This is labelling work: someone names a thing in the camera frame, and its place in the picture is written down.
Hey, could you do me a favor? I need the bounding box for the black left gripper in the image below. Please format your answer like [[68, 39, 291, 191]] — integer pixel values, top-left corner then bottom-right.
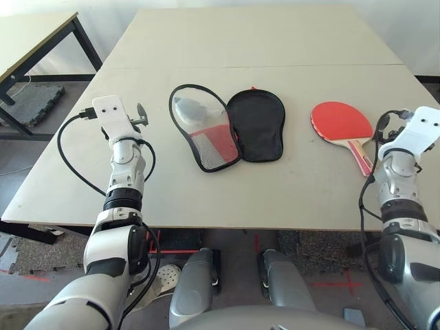
[[127, 102, 149, 133]]

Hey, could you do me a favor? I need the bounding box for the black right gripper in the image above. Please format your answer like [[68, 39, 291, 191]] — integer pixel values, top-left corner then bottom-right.
[[377, 111, 408, 142]]

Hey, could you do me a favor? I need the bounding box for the red ping-pong paddle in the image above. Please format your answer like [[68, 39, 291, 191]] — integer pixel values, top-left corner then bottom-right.
[[310, 100, 375, 177]]

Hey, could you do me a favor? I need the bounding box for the red black paddle case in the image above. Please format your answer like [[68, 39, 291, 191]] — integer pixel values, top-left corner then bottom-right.
[[168, 84, 287, 174]]

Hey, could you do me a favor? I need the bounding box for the black foam floor mat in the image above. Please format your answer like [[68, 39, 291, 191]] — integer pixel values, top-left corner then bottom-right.
[[1, 84, 66, 130]]

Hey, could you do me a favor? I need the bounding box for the beige black-framed side table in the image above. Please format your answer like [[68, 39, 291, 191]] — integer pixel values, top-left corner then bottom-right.
[[0, 12, 104, 142]]

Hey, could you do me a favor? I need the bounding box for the dark speckled floor mat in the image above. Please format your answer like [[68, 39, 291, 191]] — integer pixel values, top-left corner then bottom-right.
[[278, 230, 382, 276]]

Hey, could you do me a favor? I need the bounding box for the red tape cross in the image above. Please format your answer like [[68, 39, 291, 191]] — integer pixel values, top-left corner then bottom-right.
[[311, 269, 364, 296]]

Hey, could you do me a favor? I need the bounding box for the grey puzzle floor mat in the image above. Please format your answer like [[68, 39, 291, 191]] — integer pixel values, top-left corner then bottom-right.
[[0, 232, 90, 276]]

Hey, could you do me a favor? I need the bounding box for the grey robot left leg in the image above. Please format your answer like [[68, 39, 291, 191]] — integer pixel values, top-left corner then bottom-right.
[[168, 247, 221, 330]]

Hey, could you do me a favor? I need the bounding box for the grey robot leg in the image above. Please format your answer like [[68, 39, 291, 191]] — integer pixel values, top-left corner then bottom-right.
[[257, 249, 317, 310], [168, 247, 221, 330]]

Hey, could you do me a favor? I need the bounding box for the grey robot right leg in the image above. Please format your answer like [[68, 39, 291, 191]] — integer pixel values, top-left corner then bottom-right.
[[257, 249, 317, 310]]

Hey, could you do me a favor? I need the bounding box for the grey floor pedal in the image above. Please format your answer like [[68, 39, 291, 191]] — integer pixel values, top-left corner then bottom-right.
[[343, 308, 364, 326]]

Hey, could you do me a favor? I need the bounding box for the grey robot torso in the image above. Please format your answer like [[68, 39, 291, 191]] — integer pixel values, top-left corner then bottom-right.
[[192, 304, 344, 330]]

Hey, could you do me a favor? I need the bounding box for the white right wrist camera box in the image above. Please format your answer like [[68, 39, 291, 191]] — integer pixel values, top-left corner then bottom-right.
[[379, 106, 440, 162]]

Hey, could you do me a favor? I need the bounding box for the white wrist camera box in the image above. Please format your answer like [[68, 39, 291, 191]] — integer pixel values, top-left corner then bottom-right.
[[91, 96, 144, 145], [379, 106, 440, 162]]

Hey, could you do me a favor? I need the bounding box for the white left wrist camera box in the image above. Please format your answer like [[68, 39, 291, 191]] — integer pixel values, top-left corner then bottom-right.
[[91, 96, 144, 145]]

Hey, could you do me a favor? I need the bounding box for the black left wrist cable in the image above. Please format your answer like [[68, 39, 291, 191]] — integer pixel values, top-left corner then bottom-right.
[[57, 107, 156, 197]]

